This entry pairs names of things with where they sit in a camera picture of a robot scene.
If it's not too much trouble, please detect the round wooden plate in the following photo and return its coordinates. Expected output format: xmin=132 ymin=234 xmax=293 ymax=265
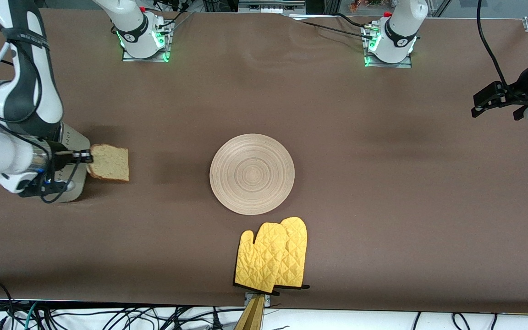
xmin=209 ymin=133 xmax=295 ymax=215

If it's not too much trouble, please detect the slice of bread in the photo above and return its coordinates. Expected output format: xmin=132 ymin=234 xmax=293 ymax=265
xmin=87 ymin=143 xmax=130 ymax=182

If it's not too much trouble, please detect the tan wooden post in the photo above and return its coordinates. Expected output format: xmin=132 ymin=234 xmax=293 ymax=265
xmin=234 ymin=294 xmax=265 ymax=330

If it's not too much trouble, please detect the small metal bracket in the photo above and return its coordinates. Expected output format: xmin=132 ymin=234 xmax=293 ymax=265
xmin=244 ymin=292 xmax=271 ymax=308

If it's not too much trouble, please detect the black cable to arm base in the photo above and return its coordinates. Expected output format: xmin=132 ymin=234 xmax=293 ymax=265
xmin=152 ymin=0 xmax=196 ymax=35
xmin=289 ymin=13 xmax=374 ymax=39

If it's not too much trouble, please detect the yellow quilted oven mitt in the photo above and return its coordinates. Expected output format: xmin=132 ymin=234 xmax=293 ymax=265
xmin=273 ymin=217 xmax=311 ymax=290
xmin=234 ymin=222 xmax=288 ymax=294

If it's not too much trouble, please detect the brown table cover sheet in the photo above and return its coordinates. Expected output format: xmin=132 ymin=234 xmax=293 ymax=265
xmin=0 ymin=7 xmax=528 ymax=316

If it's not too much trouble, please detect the orange item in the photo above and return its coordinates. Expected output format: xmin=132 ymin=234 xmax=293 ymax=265
xmin=349 ymin=0 xmax=386 ymax=13

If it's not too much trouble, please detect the teal cable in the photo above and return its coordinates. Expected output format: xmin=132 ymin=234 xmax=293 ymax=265
xmin=23 ymin=302 xmax=41 ymax=330

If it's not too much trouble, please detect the metal base plate left arm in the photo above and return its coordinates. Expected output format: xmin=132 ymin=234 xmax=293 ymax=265
xmin=364 ymin=23 xmax=413 ymax=69

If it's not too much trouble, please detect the grey device box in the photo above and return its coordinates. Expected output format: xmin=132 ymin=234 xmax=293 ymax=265
xmin=238 ymin=0 xmax=307 ymax=14

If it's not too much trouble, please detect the beige chrome toaster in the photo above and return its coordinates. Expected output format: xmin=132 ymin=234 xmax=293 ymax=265
xmin=58 ymin=121 xmax=91 ymax=203

